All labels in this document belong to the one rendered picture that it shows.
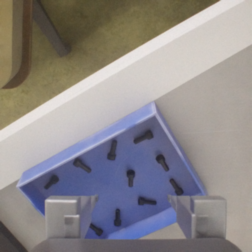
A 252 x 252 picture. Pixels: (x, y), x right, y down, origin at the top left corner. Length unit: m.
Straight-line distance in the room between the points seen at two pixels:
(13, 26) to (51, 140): 0.33
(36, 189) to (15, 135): 0.05
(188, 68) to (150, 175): 0.10
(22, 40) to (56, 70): 0.61
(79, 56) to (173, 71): 0.96
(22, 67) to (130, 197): 0.41
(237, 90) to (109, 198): 0.14
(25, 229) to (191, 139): 0.18
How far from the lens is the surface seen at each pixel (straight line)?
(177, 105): 0.25
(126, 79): 0.24
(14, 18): 0.57
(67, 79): 1.23
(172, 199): 0.16
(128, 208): 0.30
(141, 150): 0.27
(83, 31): 1.17
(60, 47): 1.14
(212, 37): 0.24
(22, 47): 0.63
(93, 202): 0.16
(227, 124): 0.27
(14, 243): 0.35
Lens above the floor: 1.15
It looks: 64 degrees down
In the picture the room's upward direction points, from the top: 180 degrees counter-clockwise
